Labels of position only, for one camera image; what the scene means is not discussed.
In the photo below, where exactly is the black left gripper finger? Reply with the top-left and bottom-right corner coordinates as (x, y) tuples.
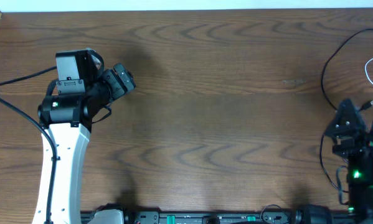
(113, 63), (136, 93)
(103, 69), (126, 99)

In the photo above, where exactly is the black usb cable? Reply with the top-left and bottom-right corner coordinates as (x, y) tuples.
(320, 27), (373, 112)
(318, 133), (351, 194)

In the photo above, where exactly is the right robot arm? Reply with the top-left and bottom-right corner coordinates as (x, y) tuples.
(290, 98), (373, 223)

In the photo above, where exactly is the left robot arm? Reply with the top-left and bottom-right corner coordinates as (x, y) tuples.
(32, 49), (136, 223)

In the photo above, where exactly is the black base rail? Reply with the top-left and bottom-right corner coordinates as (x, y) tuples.
(80, 203), (369, 224)

